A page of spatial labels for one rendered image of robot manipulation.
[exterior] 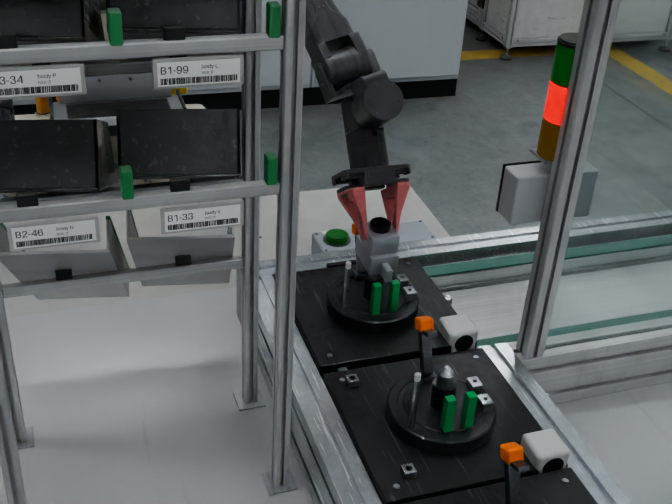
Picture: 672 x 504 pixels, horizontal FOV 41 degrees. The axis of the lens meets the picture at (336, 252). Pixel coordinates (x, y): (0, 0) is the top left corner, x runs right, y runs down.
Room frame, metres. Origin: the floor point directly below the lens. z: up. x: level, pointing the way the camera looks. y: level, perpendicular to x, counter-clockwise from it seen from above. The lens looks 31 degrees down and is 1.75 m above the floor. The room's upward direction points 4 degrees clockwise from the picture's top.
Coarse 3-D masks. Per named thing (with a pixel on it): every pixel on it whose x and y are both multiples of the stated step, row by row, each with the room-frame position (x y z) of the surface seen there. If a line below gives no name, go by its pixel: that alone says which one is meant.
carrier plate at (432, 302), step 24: (408, 264) 1.26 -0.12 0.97; (312, 288) 1.17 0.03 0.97; (432, 288) 1.19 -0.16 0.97; (312, 312) 1.11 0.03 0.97; (432, 312) 1.13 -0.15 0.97; (312, 336) 1.05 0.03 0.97; (336, 336) 1.05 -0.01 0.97; (360, 336) 1.05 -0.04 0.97; (384, 336) 1.06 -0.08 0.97; (408, 336) 1.06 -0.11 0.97; (336, 360) 0.99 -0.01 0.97; (360, 360) 1.00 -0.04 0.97; (384, 360) 1.01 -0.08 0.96
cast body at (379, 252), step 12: (372, 228) 1.12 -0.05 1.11; (384, 228) 1.12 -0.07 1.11; (360, 240) 1.14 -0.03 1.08; (372, 240) 1.10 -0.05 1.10; (384, 240) 1.11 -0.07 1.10; (396, 240) 1.11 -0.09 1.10; (360, 252) 1.14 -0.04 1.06; (372, 252) 1.10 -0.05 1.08; (384, 252) 1.11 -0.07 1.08; (396, 252) 1.12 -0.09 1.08; (372, 264) 1.10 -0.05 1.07; (384, 264) 1.10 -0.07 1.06; (396, 264) 1.11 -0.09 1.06; (384, 276) 1.09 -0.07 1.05
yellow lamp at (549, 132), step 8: (544, 120) 1.08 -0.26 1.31; (544, 128) 1.08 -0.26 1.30; (552, 128) 1.07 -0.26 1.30; (544, 136) 1.08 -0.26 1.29; (552, 136) 1.07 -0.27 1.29; (544, 144) 1.07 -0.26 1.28; (552, 144) 1.07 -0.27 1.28; (544, 152) 1.07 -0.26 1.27; (552, 152) 1.06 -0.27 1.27; (552, 160) 1.06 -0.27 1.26
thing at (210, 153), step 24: (120, 120) 0.88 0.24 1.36; (144, 120) 0.88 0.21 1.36; (168, 120) 0.89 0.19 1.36; (192, 120) 0.89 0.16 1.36; (216, 120) 0.90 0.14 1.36; (120, 144) 0.87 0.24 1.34; (144, 144) 0.87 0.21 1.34; (168, 144) 0.88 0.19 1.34; (192, 144) 0.88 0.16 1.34; (216, 144) 0.89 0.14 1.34; (240, 144) 0.89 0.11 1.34; (144, 168) 0.86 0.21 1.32; (168, 168) 0.87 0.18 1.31; (192, 168) 0.87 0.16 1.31; (216, 168) 0.88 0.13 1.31; (240, 168) 0.88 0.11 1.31
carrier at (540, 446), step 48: (336, 384) 0.94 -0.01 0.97; (384, 384) 0.95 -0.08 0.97; (432, 384) 0.93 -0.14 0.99; (480, 384) 0.92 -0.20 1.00; (384, 432) 0.86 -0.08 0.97; (432, 432) 0.84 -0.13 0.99; (480, 432) 0.84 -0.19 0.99; (528, 432) 0.87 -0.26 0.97; (384, 480) 0.77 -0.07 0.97; (432, 480) 0.78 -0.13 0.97; (480, 480) 0.78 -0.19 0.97
